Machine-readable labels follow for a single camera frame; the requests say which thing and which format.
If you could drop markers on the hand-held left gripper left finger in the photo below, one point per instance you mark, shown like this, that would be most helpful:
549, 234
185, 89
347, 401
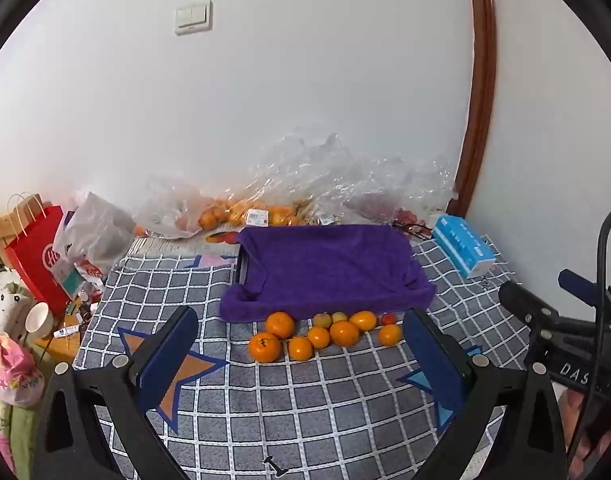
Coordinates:
165, 357

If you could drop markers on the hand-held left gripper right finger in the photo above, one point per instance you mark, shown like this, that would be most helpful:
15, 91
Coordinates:
433, 362

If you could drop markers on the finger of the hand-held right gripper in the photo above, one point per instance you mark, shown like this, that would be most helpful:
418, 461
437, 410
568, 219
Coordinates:
578, 285
525, 302

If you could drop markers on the small orange tangerine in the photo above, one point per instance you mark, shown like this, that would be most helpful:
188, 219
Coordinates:
390, 335

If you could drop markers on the small red tomato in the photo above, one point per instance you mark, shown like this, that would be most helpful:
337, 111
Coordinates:
388, 318

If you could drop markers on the oval orange tangerine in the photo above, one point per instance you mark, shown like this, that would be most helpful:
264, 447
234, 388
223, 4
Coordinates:
363, 320

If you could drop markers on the orange tangerine with dark stem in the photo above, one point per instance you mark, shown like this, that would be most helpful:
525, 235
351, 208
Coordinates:
264, 347

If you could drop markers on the yellow-green round fruit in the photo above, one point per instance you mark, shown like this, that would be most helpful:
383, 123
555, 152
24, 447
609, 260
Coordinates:
323, 320
340, 317

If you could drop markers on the black tray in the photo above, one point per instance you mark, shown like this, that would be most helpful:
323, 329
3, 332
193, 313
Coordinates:
243, 270

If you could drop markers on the person's right hand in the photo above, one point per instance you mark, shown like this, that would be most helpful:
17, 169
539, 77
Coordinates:
573, 420

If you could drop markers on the blue tissue pack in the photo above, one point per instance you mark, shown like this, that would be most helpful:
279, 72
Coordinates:
460, 247

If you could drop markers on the white tube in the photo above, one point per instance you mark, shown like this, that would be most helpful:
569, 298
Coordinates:
65, 331

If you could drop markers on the wooden nightstand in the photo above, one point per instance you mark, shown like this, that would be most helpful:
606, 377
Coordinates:
60, 347

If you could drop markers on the white cup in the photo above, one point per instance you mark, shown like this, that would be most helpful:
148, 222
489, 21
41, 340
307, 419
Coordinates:
37, 317

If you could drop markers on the grey checkered bed sheet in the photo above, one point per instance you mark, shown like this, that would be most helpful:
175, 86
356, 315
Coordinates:
305, 410

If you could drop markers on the purple towel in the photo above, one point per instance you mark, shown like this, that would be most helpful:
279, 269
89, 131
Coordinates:
325, 270

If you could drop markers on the white plastic bag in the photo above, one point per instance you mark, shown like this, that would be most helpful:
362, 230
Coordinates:
95, 232

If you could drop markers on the clear bag with orange produce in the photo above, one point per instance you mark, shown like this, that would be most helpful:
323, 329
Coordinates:
170, 205

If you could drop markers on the pink star cloth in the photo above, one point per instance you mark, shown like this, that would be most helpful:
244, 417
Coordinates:
7, 370

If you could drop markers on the small crumpled clear plastic bag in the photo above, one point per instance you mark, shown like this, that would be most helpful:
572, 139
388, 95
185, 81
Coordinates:
425, 180

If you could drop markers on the green cloth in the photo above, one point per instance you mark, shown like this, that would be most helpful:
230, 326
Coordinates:
22, 435

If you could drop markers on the clear bag of tangerines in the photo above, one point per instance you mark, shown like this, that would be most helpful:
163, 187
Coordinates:
235, 210

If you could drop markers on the red paper bag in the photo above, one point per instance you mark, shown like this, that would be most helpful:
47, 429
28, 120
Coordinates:
32, 260

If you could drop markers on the bunch of red cherry tomatoes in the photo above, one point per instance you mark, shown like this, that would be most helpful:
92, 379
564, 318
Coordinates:
380, 205

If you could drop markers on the floral white cloth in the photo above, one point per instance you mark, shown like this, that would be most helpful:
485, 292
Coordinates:
2, 290

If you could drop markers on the clear bag of yellow fruit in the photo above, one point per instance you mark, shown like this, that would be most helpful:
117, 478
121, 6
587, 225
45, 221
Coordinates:
315, 212

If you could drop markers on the large crumpled clear plastic bag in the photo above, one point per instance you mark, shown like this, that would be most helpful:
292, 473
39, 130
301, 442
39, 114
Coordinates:
335, 175

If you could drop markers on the brown wooden door frame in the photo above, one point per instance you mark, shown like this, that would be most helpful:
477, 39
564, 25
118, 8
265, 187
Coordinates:
480, 85

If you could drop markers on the white light switch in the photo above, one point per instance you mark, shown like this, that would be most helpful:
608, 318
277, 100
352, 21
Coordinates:
194, 16

